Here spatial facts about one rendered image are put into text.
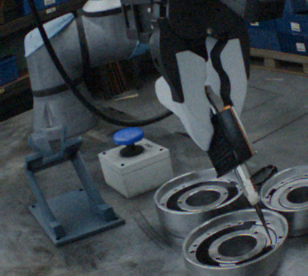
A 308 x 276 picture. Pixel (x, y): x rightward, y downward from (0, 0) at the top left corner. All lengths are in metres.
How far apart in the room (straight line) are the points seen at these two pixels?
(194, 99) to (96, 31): 0.52
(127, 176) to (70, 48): 0.35
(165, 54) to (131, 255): 0.23
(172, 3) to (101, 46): 0.54
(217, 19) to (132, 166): 0.28
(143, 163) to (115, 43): 0.34
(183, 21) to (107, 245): 0.27
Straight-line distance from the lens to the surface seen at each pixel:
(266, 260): 0.39
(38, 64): 0.90
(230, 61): 0.41
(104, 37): 0.89
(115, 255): 0.50
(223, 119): 0.40
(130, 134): 0.63
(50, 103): 0.91
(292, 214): 0.45
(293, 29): 4.23
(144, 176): 0.63
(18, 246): 0.57
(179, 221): 0.49
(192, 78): 0.39
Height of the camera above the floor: 1.08
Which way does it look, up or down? 18 degrees down
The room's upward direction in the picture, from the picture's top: 11 degrees counter-clockwise
